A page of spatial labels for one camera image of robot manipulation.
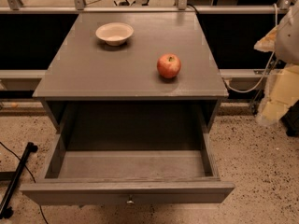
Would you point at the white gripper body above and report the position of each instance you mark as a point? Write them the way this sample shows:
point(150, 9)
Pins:
point(289, 39)

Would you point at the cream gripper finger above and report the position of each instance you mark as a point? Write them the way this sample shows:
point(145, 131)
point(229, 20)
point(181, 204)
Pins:
point(281, 92)
point(267, 43)

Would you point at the red apple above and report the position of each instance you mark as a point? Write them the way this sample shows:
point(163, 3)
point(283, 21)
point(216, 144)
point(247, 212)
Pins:
point(168, 65)

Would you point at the open grey top drawer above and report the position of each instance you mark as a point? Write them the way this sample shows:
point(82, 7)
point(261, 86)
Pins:
point(104, 152)

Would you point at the metal drawer knob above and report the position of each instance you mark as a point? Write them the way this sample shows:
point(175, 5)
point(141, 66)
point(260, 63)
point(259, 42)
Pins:
point(130, 200)

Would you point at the white paper bowl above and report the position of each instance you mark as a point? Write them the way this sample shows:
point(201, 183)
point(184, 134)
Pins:
point(115, 33)

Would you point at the grey wooden cabinet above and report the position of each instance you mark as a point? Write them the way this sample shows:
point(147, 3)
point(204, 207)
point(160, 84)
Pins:
point(87, 69)

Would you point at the black stand leg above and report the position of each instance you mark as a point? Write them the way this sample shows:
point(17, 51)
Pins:
point(13, 177)

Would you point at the metal rail frame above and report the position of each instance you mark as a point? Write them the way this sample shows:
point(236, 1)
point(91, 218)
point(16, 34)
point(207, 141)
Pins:
point(149, 3)

